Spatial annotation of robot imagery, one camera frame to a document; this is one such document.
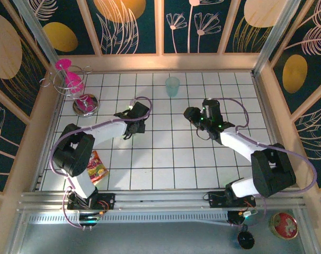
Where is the red round tin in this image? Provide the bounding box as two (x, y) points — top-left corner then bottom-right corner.
(268, 212), (299, 240)

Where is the colourful snack packet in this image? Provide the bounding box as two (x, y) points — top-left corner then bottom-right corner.
(85, 150), (110, 186)

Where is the aluminium mounting rail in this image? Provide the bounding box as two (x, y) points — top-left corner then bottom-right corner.
(16, 187), (307, 213)

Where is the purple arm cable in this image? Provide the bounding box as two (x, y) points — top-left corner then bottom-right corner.
(49, 96), (153, 230)
(209, 97), (318, 228)

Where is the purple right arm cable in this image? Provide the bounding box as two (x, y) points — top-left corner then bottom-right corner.
(209, 97), (318, 228)

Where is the black round lid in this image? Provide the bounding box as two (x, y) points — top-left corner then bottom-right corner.
(236, 229), (256, 250)

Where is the metal wire glass rack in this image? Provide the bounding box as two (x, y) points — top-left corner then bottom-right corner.
(39, 65), (101, 117)

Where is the teal plastic cup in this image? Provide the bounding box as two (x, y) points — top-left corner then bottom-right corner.
(165, 76), (181, 98)

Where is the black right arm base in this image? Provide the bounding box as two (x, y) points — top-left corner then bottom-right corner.
(207, 190), (256, 209)

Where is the aluminium frame post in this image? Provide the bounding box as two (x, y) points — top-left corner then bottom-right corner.
(11, 0), (61, 66)
(252, 0), (302, 77)

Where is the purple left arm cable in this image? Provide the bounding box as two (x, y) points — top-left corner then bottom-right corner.
(49, 96), (153, 230)

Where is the aluminium table side rail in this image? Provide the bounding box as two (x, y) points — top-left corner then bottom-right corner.
(252, 74), (293, 187)
(30, 89), (67, 192)

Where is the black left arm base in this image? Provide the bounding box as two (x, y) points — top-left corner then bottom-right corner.
(66, 192), (117, 211)

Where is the perforated metal cable tray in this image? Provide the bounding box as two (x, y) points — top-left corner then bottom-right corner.
(26, 212), (230, 225)

